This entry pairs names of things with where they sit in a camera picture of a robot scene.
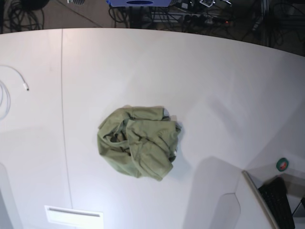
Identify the olive green t-shirt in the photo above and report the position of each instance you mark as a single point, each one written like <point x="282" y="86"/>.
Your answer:
<point x="139" y="141"/>

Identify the white power strip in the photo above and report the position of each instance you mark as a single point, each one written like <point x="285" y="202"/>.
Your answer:
<point x="205" y="20"/>

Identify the grey monitor edge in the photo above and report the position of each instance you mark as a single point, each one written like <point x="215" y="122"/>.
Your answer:
<point x="263" y="206"/>

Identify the green tape roll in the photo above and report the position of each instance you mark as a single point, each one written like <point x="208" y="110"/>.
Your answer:
<point x="282" y="164"/>

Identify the black keyboard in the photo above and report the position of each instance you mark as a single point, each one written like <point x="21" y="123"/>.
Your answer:
<point x="274" y="194"/>

